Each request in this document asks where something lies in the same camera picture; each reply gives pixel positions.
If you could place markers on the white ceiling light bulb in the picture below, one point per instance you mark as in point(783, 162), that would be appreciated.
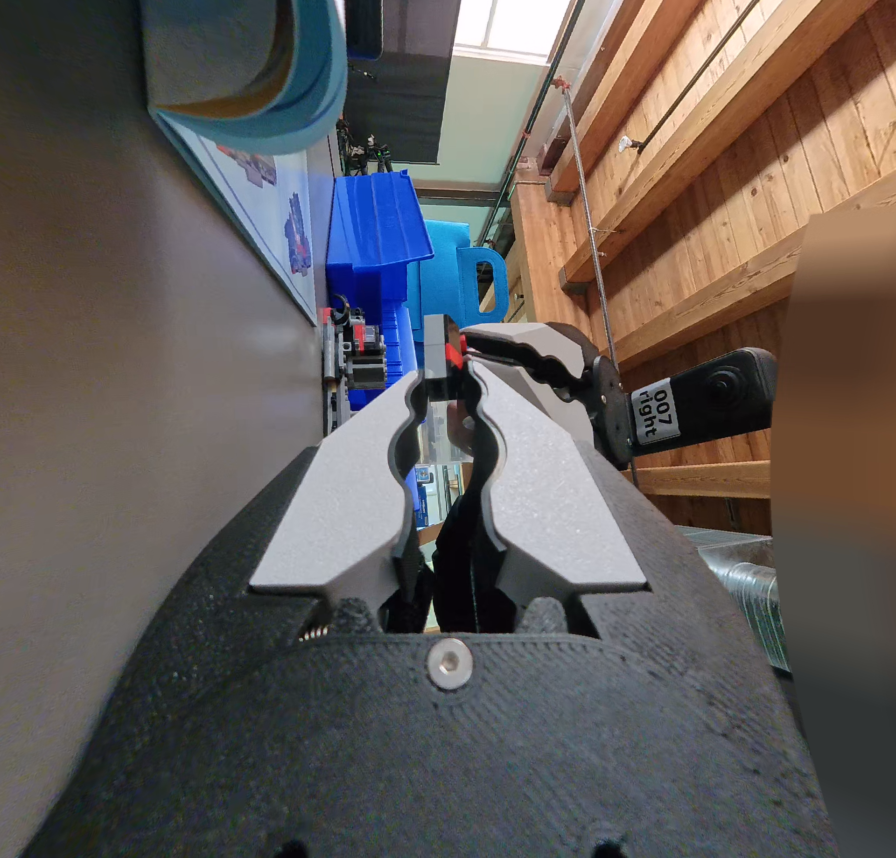
point(625, 143)

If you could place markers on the grey desk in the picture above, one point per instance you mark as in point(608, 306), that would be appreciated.
point(105, 382)

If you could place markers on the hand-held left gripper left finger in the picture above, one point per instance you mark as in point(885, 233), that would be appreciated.
point(329, 522)

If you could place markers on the small grey red brick assembly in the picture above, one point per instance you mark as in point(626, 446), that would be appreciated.
point(437, 354)

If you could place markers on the steel ceiling pipe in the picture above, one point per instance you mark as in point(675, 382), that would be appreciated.
point(588, 228)

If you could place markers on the black hard case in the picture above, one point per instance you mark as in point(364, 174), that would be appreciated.
point(364, 4)

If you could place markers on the bright window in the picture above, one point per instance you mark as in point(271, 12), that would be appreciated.
point(518, 4)

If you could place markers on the brick instruction booklet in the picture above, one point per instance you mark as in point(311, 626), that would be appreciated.
point(245, 46)

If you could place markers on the blue plastic bin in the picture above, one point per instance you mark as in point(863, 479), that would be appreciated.
point(371, 221)

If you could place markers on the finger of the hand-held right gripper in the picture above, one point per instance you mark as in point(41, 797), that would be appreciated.
point(539, 343)
point(553, 406)

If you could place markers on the silver ventilation duct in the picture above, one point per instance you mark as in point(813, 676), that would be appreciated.
point(749, 592)

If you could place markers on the black curtain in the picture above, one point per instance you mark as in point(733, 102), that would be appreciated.
point(399, 109)

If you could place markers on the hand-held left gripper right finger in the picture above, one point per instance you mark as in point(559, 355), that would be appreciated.
point(560, 522)

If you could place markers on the person's right hand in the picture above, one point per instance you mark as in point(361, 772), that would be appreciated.
point(463, 427)

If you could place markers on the person's right forearm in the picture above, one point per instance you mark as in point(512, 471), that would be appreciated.
point(455, 564)

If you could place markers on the toy brick vehicle model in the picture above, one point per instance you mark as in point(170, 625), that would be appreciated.
point(350, 361)

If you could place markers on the blue felt bag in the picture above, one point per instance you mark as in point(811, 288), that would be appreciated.
point(448, 270)

